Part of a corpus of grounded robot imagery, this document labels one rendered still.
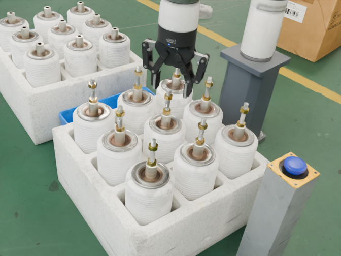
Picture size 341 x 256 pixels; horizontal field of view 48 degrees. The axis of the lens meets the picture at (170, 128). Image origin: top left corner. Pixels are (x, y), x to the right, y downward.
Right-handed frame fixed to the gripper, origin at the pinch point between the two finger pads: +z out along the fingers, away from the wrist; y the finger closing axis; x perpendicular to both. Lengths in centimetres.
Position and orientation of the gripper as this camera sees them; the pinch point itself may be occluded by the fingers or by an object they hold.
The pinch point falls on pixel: (171, 87)
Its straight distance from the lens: 81.5
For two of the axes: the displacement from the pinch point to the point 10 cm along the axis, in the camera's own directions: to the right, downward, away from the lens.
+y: 9.2, 3.1, -2.5
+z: -0.9, 7.8, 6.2
